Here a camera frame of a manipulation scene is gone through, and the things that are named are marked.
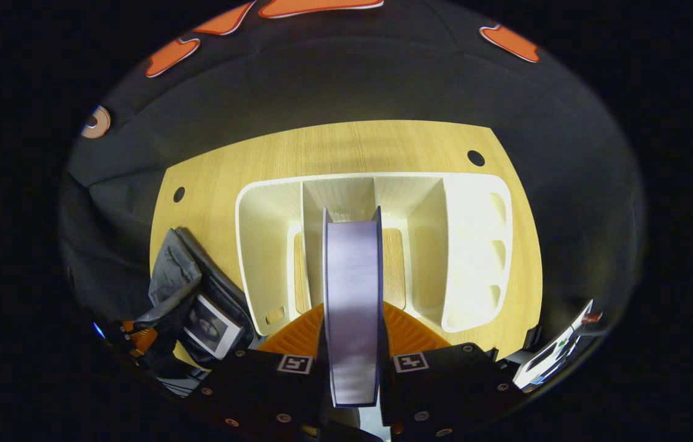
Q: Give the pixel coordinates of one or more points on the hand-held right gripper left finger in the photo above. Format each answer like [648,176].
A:
[260,393]

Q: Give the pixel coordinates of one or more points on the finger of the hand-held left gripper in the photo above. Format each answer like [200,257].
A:
[140,337]

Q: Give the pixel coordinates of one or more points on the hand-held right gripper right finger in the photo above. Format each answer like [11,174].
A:
[444,393]

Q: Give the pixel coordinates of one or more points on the grey cover book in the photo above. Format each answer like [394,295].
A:
[211,325]

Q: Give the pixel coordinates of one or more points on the grey schoolbag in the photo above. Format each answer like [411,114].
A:
[174,270]

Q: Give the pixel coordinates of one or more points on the blue cover book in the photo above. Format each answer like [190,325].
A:
[352,307]

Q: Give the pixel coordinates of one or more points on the white bookshelf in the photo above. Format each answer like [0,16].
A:
[475,245]

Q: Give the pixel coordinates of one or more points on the white device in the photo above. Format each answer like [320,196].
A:
[552,355]

